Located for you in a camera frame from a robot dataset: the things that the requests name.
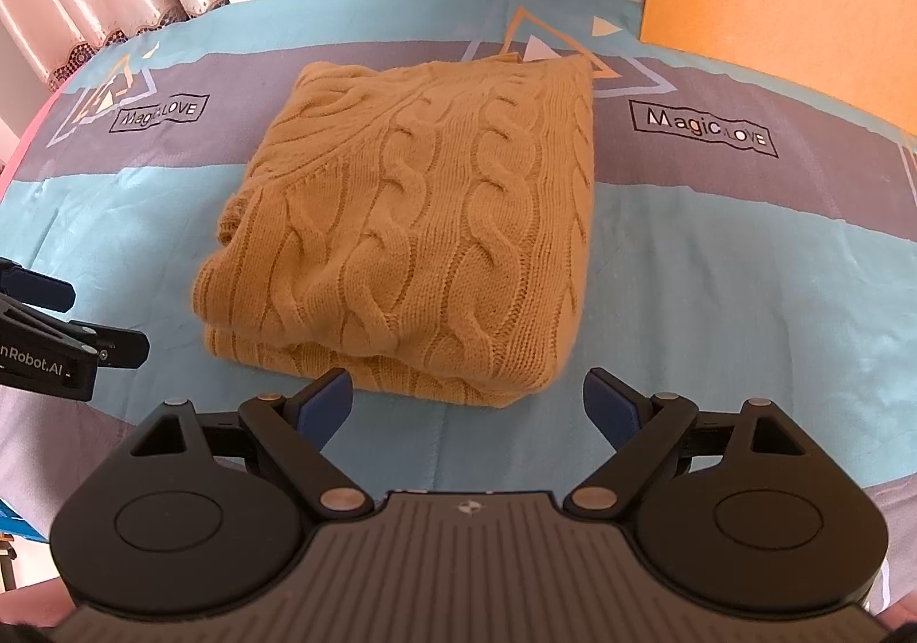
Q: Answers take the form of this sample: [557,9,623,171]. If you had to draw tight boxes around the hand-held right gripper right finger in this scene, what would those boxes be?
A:
[565,367,816,519]

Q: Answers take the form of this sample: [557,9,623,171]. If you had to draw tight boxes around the pink mattress edge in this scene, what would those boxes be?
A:
[0,93,60,187]

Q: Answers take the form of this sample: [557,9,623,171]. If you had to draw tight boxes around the blue grey printed bed sheet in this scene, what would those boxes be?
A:
[0,0,917,547]

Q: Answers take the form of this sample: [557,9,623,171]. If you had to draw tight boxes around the mustard cable-knit cardigan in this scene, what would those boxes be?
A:
[192,57,600,410]

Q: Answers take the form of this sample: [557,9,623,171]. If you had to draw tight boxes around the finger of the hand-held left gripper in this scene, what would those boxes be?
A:
[0,294,151,372]
[0,258,77,313]

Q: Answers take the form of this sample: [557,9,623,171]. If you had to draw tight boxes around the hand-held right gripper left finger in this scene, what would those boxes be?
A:
[125,367,377,519]

